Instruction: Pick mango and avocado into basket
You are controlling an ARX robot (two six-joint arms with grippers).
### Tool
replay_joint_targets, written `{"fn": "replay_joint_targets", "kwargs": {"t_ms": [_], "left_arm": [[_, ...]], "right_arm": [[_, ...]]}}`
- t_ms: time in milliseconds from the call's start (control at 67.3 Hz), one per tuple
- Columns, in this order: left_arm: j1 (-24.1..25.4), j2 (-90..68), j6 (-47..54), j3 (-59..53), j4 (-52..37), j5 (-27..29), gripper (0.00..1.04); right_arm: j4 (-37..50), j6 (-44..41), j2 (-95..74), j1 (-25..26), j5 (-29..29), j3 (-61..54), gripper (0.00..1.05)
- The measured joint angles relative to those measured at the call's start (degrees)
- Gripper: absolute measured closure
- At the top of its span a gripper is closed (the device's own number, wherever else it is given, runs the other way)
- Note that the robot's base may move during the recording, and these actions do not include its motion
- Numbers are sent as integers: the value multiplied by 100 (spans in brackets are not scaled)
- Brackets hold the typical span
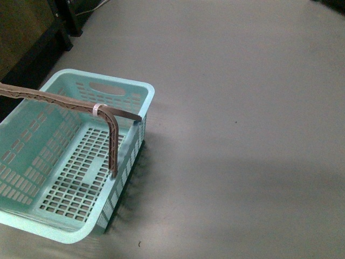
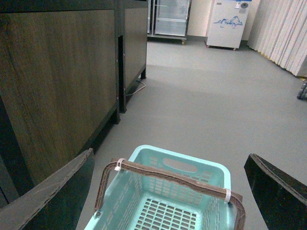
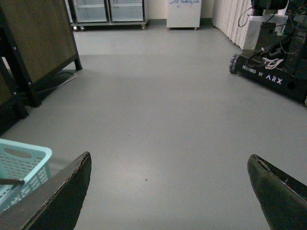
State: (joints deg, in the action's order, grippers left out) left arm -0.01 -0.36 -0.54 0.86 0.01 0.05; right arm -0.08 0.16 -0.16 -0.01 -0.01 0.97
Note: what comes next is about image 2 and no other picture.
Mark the glass door refrigerator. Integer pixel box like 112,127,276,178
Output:
147,0,192,45

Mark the white vertical curtain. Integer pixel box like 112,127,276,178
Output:
248,0,307,78

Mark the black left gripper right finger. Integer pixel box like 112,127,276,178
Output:
244,154,307,230

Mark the white zip tie left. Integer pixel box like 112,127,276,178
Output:
114,158,126,172

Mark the white floor cable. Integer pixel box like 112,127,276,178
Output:
125,79,146,96

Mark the light teal plastic basket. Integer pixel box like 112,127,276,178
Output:
86,145,236,230

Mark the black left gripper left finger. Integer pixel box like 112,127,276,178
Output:
0,149,94,230

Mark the dark wooden display stand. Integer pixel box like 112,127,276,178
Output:
0,0,119,196

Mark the white chest freezer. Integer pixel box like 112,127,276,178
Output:
205,0,252,50

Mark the brown plastic basket handle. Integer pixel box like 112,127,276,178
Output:
94,158,246,230

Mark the white zip tie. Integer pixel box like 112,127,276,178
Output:
224,189,231,203
114,158,126,172

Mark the white zip tie right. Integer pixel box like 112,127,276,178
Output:
224,189,231,203

